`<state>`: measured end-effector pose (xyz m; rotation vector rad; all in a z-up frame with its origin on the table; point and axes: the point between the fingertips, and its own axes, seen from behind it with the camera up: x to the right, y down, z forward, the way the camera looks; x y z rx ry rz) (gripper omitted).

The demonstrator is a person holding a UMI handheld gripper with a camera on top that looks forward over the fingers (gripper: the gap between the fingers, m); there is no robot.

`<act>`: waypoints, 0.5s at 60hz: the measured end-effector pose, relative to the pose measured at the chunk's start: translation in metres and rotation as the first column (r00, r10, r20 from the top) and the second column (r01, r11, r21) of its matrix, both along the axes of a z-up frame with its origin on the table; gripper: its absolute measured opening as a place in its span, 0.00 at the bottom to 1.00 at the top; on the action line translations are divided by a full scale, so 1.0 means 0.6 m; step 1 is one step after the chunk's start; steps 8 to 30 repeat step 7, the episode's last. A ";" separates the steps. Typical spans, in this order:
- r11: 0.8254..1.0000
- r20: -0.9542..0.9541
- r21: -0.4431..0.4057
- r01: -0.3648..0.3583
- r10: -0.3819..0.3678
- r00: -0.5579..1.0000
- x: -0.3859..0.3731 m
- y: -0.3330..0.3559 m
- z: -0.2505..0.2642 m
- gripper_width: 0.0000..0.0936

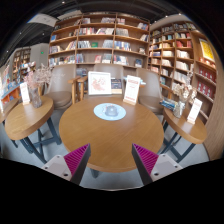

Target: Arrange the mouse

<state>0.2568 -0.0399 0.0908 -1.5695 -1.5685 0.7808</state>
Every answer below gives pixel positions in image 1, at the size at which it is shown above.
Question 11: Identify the dark covered book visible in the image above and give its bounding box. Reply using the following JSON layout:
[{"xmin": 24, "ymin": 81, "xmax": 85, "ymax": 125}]
[{"xmin": 110, "ymin": 78, "xmax": 123, "ymax": 95}]

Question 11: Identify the round wooden side table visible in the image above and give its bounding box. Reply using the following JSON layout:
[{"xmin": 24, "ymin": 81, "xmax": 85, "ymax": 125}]
[
  {"xmin": 4, "ymin": 95, "xmax": 63, "ymax": 164},
  {"xmin": 159, "ymin": 106, "xmax": 208, "ymax": 164},
  {"xmin": 0, "ymin": 98, "xmax": 21, "ymax": 124}
]

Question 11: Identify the glass vase with pink flowers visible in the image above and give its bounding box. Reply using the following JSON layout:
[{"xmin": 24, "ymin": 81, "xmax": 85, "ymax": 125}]
[{"xmin": 23, "ymin": 63, "xmax": 54, "ymax": 109}]

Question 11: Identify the small white table sign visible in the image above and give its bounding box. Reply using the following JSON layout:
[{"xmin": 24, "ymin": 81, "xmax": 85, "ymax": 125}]
[
  {"xmin": 19, "ymin": 81, "xmax": 32, "ymax": 106},
  {"xmin": 186, "ymin": 97, "xmax": 204, "ymax": 125}
]

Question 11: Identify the tall wooden bookshelf with books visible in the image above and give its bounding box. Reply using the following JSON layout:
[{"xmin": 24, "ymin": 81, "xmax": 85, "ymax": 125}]
[{"xmin": 147, "ymin": 21, "xmax": 224, "ymax": 161}]

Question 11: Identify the white hanging ceiling panel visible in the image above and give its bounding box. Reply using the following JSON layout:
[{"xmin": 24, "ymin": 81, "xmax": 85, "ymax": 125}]
[{"xmin": 27, "ymin": 13, "xmax": 59, "ymax": 28}]

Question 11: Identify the stack of magazines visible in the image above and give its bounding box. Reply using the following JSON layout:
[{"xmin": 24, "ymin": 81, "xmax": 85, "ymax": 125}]
[{"xmin": 158, "ymin": 97, "xmax": 178, "ymax": 112}]

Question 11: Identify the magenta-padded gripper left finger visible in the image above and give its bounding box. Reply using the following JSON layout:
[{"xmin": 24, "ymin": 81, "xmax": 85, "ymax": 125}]
[{"xmin": 40, "ymin": 143, "xmax": 92, "ymax": 186}]

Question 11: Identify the vase with pale dried flowers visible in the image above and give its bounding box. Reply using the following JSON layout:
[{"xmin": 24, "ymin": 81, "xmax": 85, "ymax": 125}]
[{"xmin": 171, "ymin": 69, "xmax": 198, "ymax": 119}]

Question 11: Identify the distant wooden bookshelf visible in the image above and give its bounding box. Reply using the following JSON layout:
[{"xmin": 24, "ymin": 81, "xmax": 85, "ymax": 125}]
[{"xmin": 11, "ymin": 47, "xmax": 33, "ymax": 79}]

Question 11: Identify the beige wooden armchair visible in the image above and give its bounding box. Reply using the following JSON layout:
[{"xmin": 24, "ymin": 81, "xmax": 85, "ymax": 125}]
[
  {"xmin": 44, "ymin": 63, "xmax": 83, "ymax": 111},
  {"xmin": 135, "ymin": 67, "xmax": 166, "ymax": 116},
  {"xmin": 77, "ymin": 63, "xmax": 129, "ymax": 101}
]

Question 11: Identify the grey computer mouse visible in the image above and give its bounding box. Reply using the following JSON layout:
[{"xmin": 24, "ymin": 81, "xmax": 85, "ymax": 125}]
[{"xmin": 104, "ymin": 103, "xmax": 118, "ymax": 118}]

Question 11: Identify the round light blue mouse pad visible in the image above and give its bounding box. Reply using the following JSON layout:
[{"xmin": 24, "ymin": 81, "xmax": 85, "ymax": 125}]
[{"xmin": 93, "ymin": 102, "xmax": 127, "ymax": 122}]

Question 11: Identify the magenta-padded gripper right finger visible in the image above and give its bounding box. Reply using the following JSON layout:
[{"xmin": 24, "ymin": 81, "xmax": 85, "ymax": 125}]
[{"xmin": 131, "ymin": 142, "xmax": 184, "ymax": 186}]

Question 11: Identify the white framed flower picture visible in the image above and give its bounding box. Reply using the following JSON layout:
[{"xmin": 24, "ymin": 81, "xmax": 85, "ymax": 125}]
[{"xmin": 87, "ymin": 70, "xmax": 113, "ymax": 97}]

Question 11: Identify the large wooden bookshelf with books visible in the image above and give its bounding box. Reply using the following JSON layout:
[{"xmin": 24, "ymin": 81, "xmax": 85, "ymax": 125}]
[{"xmin": 48, "ymin": 12, "xmax": 151, "ymax": 69}]

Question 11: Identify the white red standing table sign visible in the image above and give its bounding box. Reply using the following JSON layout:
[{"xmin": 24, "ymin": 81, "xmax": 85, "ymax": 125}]
[{"xmin": 122, "ymin": 74, "xmax": 142, "ymax": 106}]

